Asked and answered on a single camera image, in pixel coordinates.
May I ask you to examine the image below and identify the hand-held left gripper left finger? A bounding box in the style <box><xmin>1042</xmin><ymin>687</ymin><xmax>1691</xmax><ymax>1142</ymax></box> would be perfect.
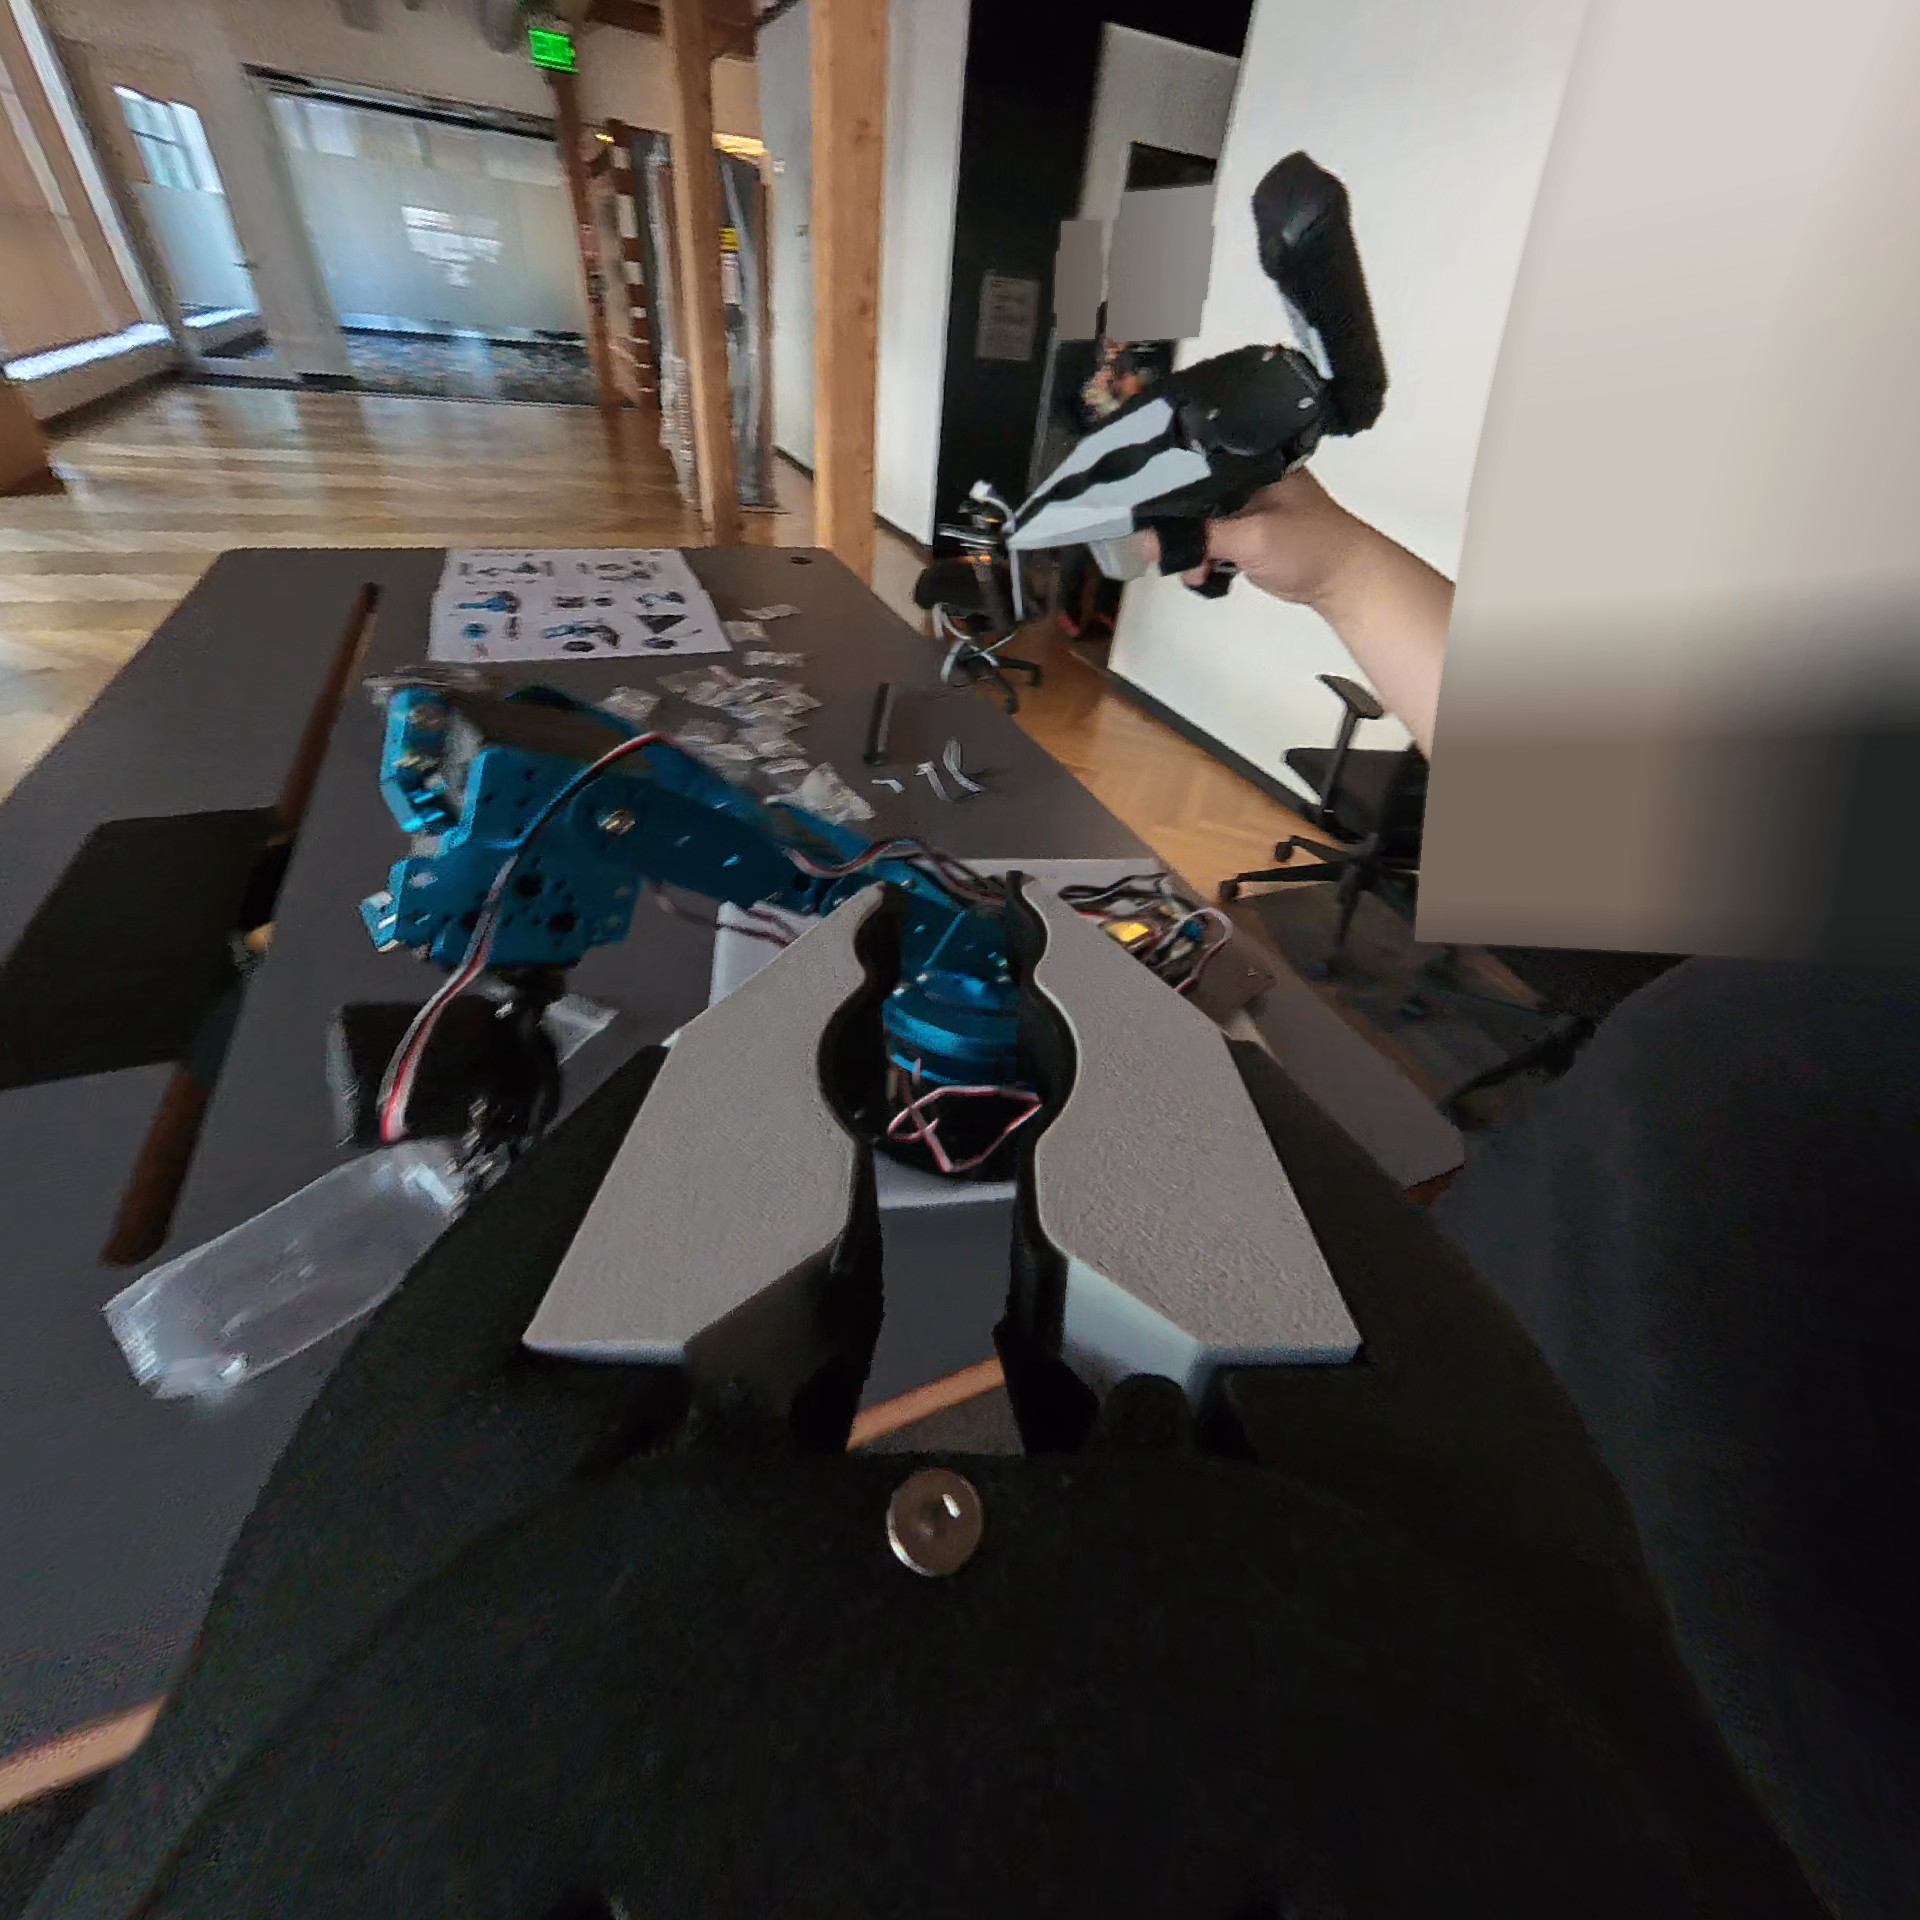
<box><xmin>520</xmin><ymin>882</ymin><xmax>911</xmax><ymax>1369</ymax></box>

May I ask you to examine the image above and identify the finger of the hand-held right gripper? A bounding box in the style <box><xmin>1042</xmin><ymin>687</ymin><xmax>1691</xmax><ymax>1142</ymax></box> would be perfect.
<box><xmin>1008</xmin><ymin>442</ymin><xmax>1210</xmax><ymax>553</ymax></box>
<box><xmin>1035</xmin><ymin>381</ymin><xmax>1202</xmax><ymax>506</ymax></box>

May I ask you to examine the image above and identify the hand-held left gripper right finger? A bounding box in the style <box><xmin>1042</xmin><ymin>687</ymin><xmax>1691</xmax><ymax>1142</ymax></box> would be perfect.
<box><xmin>1002</xmin><ymin>873</ymin><xmax>1367</xmax><ymax>1397</ymax></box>

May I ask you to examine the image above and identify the blue toy robot arm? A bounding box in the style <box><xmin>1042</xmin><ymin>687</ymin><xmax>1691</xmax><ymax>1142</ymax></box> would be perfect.
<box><xmin>329</xmin><ymin>681</ymin><xmax>1279</xmax><ymax>1186</ymax></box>

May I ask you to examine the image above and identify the person's right hand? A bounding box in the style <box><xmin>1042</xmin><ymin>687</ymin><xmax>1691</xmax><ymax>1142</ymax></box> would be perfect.
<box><xmin>1136</xmin><ymin>463</ymin><xmax>1404</xmax><ymax>607</ymax></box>

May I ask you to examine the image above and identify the black office chair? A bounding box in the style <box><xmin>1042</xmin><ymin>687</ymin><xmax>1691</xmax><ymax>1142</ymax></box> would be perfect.
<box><xmin>915</xmin><ymin>502</ymin><xmax>1085</xmax><ymax>714</ymax></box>
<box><xmin>1224</xmin><ymin>675</ymin><xmax>1427</xmax><ymax>947</ymax></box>

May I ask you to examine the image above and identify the white foam sheet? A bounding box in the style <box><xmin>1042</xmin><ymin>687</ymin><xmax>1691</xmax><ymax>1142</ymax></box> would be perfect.
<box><xmin>704</xmin><ymin>855</ymin><xmax>1179</xmax><ymax>1217</ymax></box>

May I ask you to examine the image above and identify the robot control circuit board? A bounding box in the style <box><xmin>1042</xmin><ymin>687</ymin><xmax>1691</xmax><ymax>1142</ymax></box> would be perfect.
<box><xmin>1073</xmin><ymin>884</ymin><xmax>1279</xmax><ymax>1038</ymax></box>

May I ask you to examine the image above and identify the large clear plastic bag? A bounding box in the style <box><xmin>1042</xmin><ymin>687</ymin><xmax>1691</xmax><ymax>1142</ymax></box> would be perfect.
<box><xmin>104</xmin><ymin>1135</ymin><xmax>471</xmax><ymax>1401</ymax></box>

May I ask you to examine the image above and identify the printed instruction sheet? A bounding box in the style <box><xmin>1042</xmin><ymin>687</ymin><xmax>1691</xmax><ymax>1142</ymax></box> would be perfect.
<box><xmin>428</xmin><ymin>547</ymin><xmax>731</xmax><ymax>663</ymax></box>

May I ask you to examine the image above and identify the person's dark shirt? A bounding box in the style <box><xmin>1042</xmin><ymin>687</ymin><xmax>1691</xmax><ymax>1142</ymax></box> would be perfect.
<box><xmin>1441</xmin><ymin>943</ymin><xmax>1920</xmax><ymax>1920</ymax></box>

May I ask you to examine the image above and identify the frosted glass door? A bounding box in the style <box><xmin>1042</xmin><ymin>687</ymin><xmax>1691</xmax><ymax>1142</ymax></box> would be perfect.
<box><xmin>247</xmin><ymin>67</ymin><xmax>595</xmax><ymax>405</ymax></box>

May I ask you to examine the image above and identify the thick wooden support post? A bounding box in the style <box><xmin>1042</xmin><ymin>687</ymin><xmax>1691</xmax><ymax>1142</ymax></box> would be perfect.
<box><xmin>810</xmin><ymin>0</ymin><xmax>891</xmax><ymax>578</ymax></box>

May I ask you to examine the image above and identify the thin wooden support post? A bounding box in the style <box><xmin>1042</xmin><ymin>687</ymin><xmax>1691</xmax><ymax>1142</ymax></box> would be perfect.
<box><xmin>661</xmin><ymin>0</ymin><xmax>748</xmax><ymax>543</ymax></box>

